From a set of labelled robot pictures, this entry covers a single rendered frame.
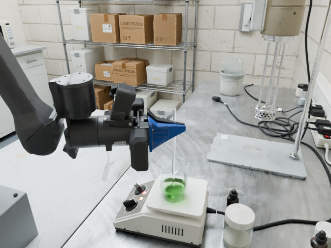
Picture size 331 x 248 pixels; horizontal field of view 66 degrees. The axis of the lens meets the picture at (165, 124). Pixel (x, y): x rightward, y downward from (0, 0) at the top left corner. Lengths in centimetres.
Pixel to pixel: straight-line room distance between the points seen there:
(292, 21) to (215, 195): 49
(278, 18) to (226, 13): 211
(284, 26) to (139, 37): 212
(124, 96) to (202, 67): 256
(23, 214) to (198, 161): 51
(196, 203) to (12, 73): 41
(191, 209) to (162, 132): 18
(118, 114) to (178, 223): 26
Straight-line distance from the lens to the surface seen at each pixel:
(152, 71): 281
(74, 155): 49
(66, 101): 43
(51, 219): 71
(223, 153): 89
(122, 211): 63
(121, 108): 43
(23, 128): 47
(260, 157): 91
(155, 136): 46
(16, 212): 62
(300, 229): 71
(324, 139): 106
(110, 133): 45
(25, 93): 46
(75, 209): 72
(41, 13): 393
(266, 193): 77
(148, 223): 58
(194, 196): 58
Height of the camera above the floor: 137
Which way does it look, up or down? 25 degrees down
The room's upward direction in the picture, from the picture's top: straight up
